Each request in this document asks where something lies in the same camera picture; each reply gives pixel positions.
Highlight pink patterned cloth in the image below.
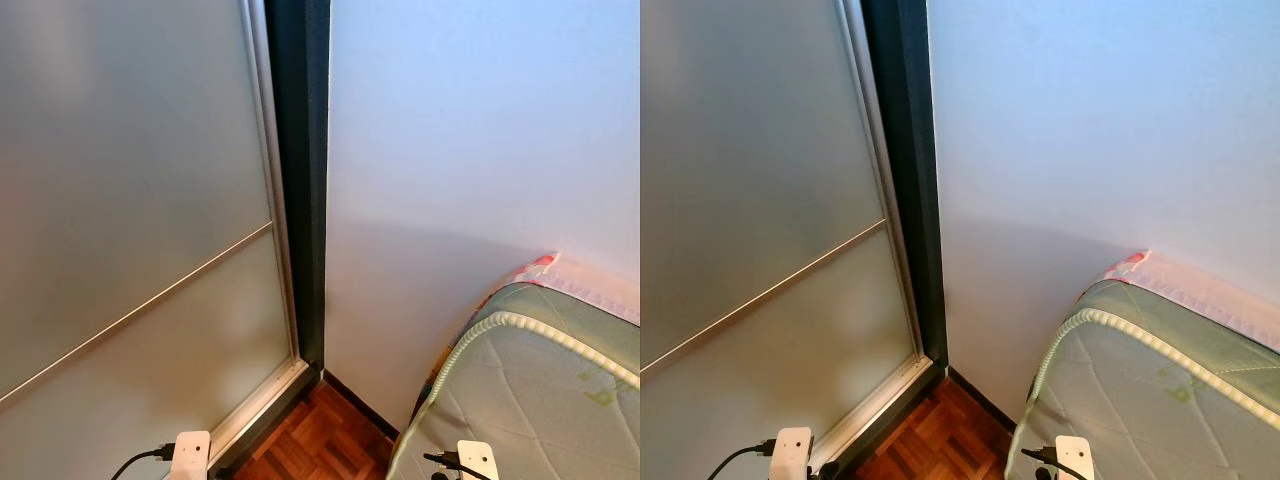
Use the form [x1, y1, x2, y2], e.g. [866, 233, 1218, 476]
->
[515, 252, 641, 326]
[1103, 250, 1280, 351]

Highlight frosted glass sliding door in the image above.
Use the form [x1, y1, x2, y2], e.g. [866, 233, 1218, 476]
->
[640, 0, 926, 480]
[0, 0, 311, 480]

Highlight dark skirting board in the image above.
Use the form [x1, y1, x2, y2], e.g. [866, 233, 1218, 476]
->
[325, 370, 401, 438]
[945, 368, 1016, 433]

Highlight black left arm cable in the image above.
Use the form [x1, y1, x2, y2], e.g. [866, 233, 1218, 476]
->
[110, 445, 177, 480]
[707, 440, 777, 480]

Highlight dark door frame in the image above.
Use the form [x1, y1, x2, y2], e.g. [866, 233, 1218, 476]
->
[205, 0, 332, 480]
[830, 0, 949, 480]

